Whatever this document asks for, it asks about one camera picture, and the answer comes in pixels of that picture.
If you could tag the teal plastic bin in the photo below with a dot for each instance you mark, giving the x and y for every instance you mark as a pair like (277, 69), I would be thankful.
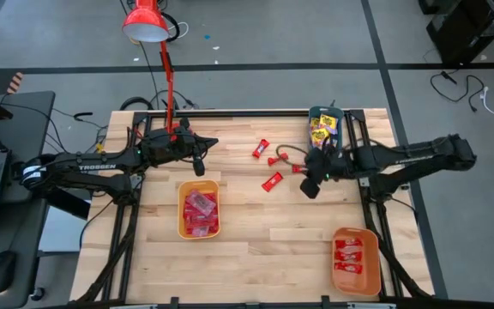
(326, 110)

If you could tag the yellow plastic bin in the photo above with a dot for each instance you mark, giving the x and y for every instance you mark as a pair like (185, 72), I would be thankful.
(181, 223)

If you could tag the black table clamp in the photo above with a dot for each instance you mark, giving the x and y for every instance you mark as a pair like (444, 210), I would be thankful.
(325, 300)
(173, 301)

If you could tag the black computer mouse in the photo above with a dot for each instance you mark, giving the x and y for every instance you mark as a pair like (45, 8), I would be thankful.
(1, 271)

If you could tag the pink candy pack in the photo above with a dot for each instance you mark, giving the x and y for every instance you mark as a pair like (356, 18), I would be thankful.
(200, 232)
(200, 202)

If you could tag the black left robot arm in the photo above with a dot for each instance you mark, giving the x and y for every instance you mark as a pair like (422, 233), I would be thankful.
(97, 166)

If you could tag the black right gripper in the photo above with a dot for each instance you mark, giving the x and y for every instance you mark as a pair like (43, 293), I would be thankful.
(328, 165)

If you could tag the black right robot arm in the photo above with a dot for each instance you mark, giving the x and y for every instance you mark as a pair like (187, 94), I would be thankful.
(418, 156)

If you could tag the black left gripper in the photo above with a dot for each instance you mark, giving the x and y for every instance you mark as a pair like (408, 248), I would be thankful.
(165, 146)

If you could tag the small red KitKat bar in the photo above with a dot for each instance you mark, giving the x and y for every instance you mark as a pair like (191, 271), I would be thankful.
(349, 243)
(272, 181)
(349, 268)
(261, 148)
(278, 159)
(297, 168)
(349, 256)

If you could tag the black desk caster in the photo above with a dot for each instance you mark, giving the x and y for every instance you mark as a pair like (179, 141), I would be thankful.
(37, 294)

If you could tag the long red candy pack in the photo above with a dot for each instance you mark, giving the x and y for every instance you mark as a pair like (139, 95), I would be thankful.
(204, 220)
(216, 221)
(187, 212)

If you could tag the dark grey desk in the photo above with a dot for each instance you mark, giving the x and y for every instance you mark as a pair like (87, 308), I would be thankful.
(24, 116)

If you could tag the black aluminium rig frame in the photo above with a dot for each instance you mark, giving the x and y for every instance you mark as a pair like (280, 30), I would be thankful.
(251, 113)

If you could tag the black power adapter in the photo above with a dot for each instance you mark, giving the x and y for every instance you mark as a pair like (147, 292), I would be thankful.
(15, 168)

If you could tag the red desk lamp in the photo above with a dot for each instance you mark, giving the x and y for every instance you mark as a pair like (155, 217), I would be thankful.
(144, 15)

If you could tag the yellow sour candy pack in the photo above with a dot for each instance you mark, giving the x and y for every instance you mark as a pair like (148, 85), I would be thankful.
(320, 136)
(328, 122)
(314, 123)

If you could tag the black computer tower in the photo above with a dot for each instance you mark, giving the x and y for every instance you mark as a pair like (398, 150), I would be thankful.
(470, 30)

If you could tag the orange black striped block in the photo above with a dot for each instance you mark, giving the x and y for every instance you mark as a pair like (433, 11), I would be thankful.
(15, 83)

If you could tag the orange plastic bin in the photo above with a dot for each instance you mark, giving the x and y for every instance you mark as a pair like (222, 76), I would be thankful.
(369, 262)

